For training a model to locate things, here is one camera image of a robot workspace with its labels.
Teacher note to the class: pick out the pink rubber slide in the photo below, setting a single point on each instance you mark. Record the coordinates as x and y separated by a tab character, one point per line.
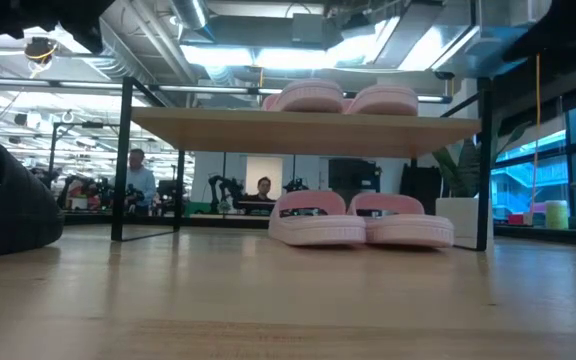
383	102
318	232
408	235
308	97

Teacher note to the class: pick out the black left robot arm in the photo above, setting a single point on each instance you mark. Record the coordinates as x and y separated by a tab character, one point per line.
18	15

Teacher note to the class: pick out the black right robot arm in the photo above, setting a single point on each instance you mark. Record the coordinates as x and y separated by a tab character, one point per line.
568	25

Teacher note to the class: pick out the black background robot arm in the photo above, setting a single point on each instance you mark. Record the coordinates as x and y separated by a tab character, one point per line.
295	186
223	192

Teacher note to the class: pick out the person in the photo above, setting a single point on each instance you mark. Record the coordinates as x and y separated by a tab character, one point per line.
140	185
264	187

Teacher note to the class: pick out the black cabinet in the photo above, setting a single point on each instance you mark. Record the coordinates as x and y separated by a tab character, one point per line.
353	175

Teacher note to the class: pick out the grey ceiling unit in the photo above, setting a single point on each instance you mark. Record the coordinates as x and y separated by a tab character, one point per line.
308	27

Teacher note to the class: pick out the green plant in white pot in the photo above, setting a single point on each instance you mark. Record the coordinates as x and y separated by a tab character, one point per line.
460	220

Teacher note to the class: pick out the red box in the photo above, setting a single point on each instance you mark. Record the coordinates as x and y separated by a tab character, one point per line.
517	220

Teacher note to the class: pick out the pink box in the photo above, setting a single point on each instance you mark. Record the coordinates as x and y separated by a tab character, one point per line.
531	210

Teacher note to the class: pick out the black round ceiling fixture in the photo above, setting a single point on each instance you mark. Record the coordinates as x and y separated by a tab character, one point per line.
40	50

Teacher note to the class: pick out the black rubber slide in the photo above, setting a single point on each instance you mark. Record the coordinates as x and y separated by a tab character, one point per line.
8	210

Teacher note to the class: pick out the wooden shelf black metal frame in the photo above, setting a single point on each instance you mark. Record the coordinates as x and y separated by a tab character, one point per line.
293	132

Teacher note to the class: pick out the silver ventilation duct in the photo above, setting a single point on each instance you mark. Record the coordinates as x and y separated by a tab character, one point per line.
193	12

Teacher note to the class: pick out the black background frame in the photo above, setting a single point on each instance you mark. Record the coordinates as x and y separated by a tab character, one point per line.
53	170

